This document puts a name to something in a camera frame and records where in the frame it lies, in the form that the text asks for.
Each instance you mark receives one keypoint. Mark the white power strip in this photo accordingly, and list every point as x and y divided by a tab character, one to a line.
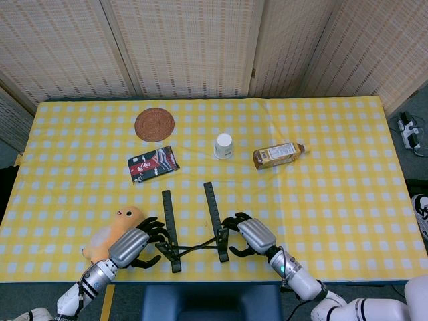
408	132

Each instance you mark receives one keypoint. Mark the black white shoe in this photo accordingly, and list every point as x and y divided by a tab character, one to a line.
422	214

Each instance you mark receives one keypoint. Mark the brass screen hinge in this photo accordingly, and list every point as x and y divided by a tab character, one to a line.
253	73

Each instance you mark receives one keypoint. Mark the orange plush toy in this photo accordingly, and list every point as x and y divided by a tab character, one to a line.
123	222

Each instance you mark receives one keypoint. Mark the tea bottle with yellow label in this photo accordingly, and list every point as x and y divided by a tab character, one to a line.
275	156

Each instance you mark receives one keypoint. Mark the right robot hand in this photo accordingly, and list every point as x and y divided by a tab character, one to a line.
257	235

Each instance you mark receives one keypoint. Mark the white paper cup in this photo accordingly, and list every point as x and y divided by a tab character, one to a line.
223	145

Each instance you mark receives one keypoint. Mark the woven folding screen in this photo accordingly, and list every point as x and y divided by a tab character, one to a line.
200	50

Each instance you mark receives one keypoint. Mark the black folding stand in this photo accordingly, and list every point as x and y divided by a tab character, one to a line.
168	217

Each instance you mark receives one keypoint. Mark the yellow white checked tablecloth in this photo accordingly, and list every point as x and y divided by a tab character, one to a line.
334	207

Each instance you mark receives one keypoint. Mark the blue chair seat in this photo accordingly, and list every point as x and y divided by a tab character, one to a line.
210	302

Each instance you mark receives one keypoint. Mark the round brown woven coaster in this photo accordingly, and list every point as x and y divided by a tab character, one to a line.
154	124

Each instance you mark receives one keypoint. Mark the black red snack packet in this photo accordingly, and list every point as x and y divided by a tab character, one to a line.
152	164

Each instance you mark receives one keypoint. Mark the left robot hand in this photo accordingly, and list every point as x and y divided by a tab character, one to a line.
128	245

